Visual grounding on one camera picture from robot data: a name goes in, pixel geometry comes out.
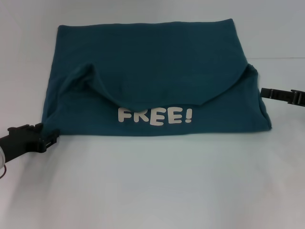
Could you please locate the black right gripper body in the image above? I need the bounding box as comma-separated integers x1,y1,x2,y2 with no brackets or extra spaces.
288,89,305,107

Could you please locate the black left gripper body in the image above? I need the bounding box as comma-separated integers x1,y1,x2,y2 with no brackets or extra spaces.
0,124,47,165

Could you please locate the blue T-shirt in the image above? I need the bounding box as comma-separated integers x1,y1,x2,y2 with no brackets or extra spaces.
41,18,273,138

